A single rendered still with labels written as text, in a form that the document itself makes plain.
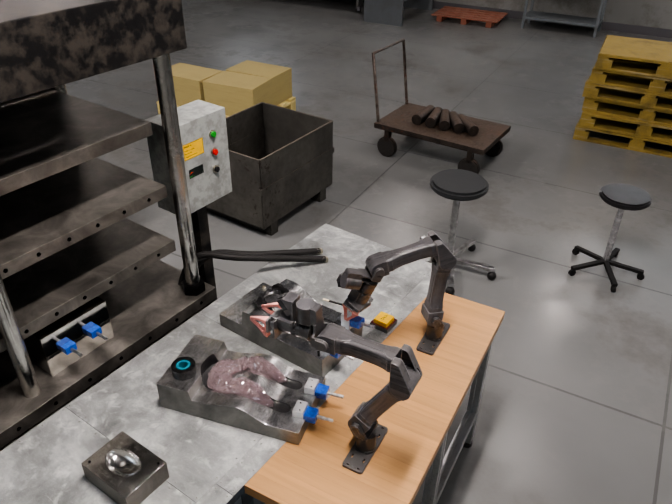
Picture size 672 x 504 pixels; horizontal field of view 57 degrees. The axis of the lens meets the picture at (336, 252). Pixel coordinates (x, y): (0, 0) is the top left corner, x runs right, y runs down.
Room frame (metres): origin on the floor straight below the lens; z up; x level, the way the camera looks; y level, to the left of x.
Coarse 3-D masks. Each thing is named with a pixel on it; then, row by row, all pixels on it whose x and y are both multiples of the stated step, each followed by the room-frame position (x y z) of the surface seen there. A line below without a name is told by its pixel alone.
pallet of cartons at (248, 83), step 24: (192, 72) 6.18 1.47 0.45; (216, 72) 6.19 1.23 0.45; (240, 72) 6.22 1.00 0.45; (264, 72) 6.22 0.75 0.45; (288, 72) 6.33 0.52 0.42; (192, 96) 5.97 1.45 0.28; (216, 96) 5.85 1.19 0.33; (240, 96) 5.75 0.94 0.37; (264, 96) 5.89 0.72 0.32; (288, 96) 6.31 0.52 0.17
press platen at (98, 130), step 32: (32, 96) 2.39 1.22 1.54; (64, 96) 2.40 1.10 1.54; (0, 128) 2.06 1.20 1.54; (32, 128) 2.07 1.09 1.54; (64, 128) 2.07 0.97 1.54; (96, 128) 2.08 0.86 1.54; (128, 128) 2.08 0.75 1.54; (0, 160) 1.80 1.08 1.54; (32, 160) 1.81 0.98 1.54; (64, 160) 1.84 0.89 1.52; (0, 192) 1.66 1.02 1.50
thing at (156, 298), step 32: (128, 288) 2.13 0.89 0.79; (160, 288) 2.14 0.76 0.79; (128, 320) 1.92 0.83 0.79; (160, 320) 1.92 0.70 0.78; (96, 352) 1.73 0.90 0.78; (128, 352) 1.76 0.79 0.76; (0, 384) 1.56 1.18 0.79; (64, 384) 1.56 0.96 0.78; (0, 416) 1.41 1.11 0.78; (32, 416) 1.43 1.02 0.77; (0, 448) 1.33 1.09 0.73
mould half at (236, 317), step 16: (256, 288) 2.05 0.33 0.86; (288, 288) 1.95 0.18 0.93; (240, 304) 1.94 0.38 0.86; (224, 320) 1.87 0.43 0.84; (240, 320) 1.84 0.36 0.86; (256, 320) 1.77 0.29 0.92; (336, 320) 1.82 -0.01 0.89; (256, 336) 1.77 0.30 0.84; (288, 336) 1.73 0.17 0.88; (272, 352) 1.73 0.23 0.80; (288, 352) 1.68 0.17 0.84; (304, 352) 1.64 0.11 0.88; (320, 352) 1.64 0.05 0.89; (304, 368) 1.64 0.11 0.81; (320, 368) 1.60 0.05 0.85
